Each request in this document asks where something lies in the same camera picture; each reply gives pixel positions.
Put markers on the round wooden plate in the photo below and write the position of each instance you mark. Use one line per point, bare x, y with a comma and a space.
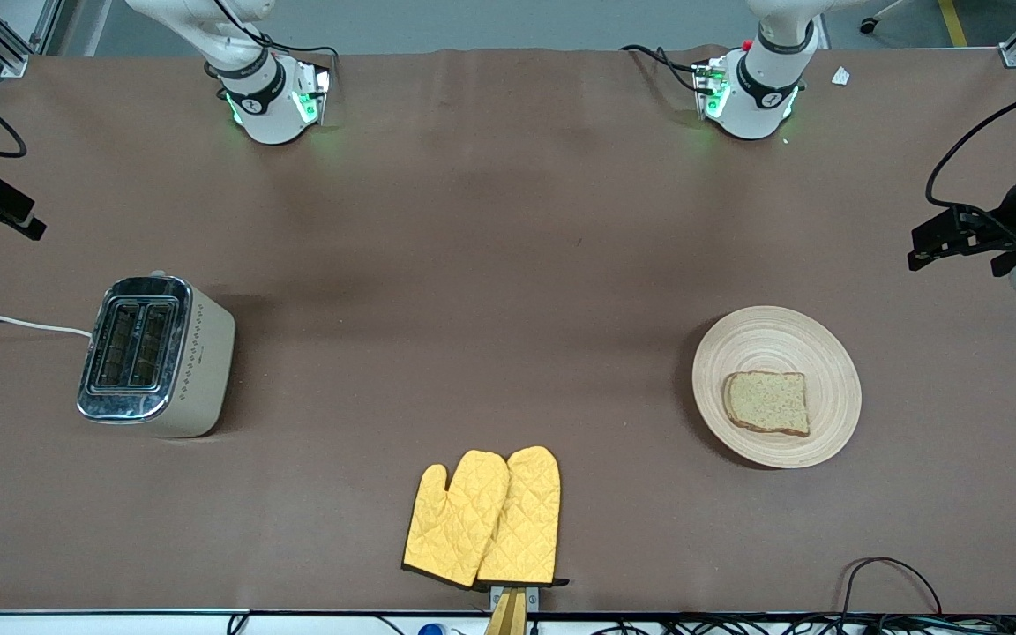
773, 339

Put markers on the brown bread slice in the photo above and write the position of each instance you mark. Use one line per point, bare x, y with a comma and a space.
768, 404

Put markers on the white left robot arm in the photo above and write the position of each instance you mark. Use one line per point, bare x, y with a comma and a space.
755, 101

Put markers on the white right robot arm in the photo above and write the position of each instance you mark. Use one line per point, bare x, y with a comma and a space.
270, 106

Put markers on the beige chrome two-slot toaster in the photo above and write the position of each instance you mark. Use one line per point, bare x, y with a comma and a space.
195, 362

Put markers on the small white paper scrap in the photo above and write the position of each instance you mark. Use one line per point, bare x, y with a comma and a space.
840, 76

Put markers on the black chair caster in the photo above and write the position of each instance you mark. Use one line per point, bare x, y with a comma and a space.
869, 26

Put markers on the brown table cover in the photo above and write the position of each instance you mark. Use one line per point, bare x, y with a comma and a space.
561, 176

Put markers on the yellow quilted oven mitt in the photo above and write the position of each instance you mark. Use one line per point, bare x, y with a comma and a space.
451, 529
530, 520

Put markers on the small blue object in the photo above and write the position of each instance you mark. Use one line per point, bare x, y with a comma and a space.
430, 630

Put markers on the wooden clamp with metal bracket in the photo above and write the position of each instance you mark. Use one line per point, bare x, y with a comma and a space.
508, 617

